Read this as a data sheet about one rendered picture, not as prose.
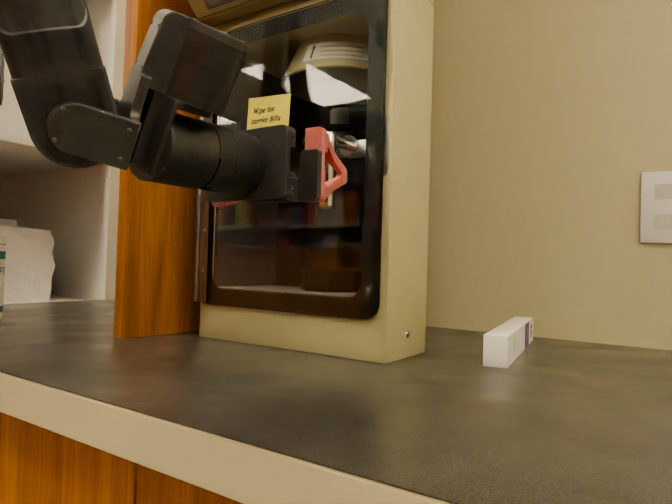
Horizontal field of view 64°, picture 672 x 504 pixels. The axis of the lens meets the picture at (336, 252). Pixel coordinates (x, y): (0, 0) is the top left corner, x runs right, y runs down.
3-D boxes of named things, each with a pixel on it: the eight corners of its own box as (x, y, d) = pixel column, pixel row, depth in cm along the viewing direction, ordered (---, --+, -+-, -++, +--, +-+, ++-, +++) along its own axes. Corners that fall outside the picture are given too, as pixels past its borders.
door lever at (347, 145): (356, 212, 64) (338, 213, 66) (358, 134, 64) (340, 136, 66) (330, 208, 60) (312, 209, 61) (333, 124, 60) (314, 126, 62)
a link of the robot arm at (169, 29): (40, 117, 42) (40, 146, 35) (81, -31, 39) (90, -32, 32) (186, 163, 49) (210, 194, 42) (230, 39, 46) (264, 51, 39)
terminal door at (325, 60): (201, 303, 80) (210, 38, 81) (379, 321, 63) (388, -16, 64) (197, 303, 79) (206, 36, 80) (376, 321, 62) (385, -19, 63)
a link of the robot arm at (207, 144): (106, 161, 42) (145, 191, 39) (132, 77, 41) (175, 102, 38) (176, 174, 48) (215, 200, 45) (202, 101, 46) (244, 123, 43)
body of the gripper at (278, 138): (220, 139, 54) (159, 123, 48) (300, 128, 48) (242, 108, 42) (218, 203, 54) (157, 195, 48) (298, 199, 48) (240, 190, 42)
